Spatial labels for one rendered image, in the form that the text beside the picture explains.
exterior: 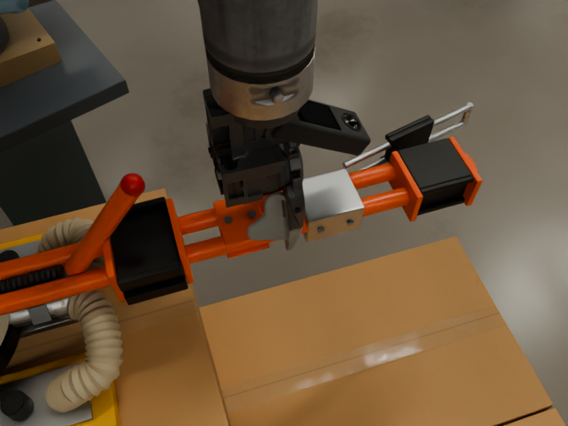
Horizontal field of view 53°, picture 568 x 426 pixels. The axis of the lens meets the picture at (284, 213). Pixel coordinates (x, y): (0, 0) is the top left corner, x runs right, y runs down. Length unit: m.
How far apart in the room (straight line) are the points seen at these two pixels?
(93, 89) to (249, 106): 0.91
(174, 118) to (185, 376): 1.69
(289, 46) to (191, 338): 0.43
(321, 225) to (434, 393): 0.59
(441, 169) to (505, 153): 1.62
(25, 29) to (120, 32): 1.34
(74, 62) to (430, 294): 0.96
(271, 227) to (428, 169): 0.20
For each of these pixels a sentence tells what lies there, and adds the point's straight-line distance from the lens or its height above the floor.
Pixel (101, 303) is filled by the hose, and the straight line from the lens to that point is 0.68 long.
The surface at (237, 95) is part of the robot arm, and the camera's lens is 0.47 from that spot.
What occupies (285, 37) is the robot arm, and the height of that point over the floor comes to 1.36.
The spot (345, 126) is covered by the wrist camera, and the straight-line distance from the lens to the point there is 0.58.
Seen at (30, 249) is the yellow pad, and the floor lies 0.97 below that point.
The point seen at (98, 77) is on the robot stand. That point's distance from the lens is 1.38.
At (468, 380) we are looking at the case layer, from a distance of 1.19.
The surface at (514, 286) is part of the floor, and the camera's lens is 1.98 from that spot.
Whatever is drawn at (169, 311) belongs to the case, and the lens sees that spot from 0.76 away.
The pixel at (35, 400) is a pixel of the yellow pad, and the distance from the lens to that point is 0.74.
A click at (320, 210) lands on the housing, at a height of 1.09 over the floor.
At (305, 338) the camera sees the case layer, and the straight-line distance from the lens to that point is 1.17.
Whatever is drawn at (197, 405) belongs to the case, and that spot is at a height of 0.94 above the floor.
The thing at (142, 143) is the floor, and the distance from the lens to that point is 2.25.
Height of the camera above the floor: 1.62
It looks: 55 degrees down
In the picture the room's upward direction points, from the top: straight up
